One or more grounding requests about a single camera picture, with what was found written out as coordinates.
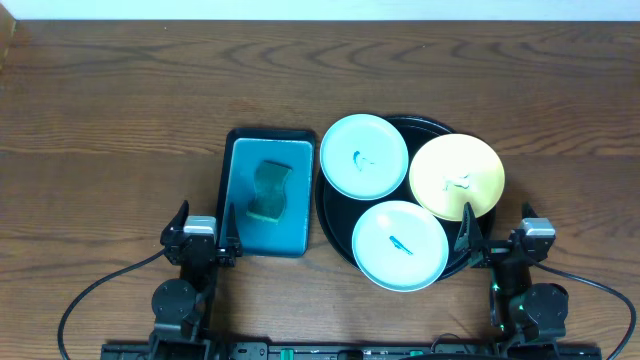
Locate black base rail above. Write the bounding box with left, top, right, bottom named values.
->
left=100, top=342, right=602, bottom=360

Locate green yellow sponge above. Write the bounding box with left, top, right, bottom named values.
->
left=246, top=161, right=291, bottom=223

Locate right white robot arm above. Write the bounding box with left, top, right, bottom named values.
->
left=455, top=203, right=569, bottom=358

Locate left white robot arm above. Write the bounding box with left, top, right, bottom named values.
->
left=149, top=202, right=243, bottom=360

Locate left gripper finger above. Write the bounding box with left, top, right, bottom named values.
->
left=160, top=200, right=189, bottom=245
left=225, top=203, right=242, bottom=250

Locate right black cable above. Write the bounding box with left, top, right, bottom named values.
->
left=534, top=259, right=638, bottom=360

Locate black cable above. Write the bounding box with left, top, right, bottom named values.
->
left=57, top=248, right=169, bottom=360
left=534, top=259, right=638, bottom=360

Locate yellow plate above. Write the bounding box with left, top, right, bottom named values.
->
left=408, top=134, right=505, bottom=222

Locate light blue plate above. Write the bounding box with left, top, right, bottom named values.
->
left=320, top=114, right=409, bottom=201
left=352, top=201, right=449, bottom=292

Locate left black cable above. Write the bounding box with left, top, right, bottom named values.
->
left=57, top=248, right=169, bottom=360

